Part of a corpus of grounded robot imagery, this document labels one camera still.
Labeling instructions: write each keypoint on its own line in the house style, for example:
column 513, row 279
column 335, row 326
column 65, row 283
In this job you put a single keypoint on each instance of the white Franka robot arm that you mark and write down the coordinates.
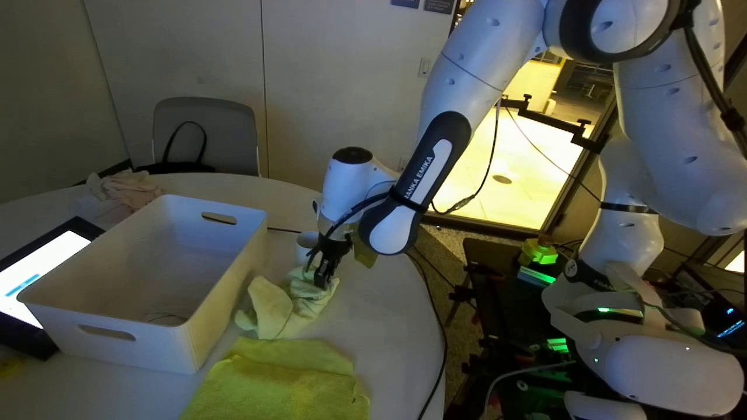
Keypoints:
column 498, row 62

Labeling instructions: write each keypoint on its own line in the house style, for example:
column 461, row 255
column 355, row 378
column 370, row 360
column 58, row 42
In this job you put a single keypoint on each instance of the grey chair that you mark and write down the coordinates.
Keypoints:
column 233, row 132

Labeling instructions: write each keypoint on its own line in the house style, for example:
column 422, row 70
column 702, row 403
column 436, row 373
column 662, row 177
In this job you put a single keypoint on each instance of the black camera stand clamp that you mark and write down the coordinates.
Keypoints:
column 584, row 133

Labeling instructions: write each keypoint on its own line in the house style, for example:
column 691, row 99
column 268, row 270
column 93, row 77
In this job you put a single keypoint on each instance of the small pale yellow cloth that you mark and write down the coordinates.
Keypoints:
column 268, row 305

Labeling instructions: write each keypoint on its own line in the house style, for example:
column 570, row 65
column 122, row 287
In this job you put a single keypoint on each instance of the black equipment cart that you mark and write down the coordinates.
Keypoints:
column 491, row 310

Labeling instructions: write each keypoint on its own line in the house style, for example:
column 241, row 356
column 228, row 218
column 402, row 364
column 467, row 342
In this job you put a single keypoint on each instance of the white plastic box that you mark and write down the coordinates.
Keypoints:
column 155, row 346

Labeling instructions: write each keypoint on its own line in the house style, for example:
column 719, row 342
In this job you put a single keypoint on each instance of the wall poster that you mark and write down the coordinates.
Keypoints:
column 405, row 2
column 439, row 6

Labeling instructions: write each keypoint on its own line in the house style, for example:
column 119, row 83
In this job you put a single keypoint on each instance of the tablet device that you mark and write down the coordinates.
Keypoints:
column 37, row 270

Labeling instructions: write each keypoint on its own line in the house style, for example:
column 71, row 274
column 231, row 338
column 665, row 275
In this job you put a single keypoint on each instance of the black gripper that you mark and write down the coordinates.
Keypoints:
column 331, row 251

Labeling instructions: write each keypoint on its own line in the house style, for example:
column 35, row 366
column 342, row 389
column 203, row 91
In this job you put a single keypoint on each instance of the yellow-green microfiber towel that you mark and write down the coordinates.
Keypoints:
column 280, row 380

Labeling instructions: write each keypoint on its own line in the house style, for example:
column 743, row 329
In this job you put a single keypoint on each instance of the pink crumpled cloth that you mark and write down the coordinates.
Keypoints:
column 128, row 189

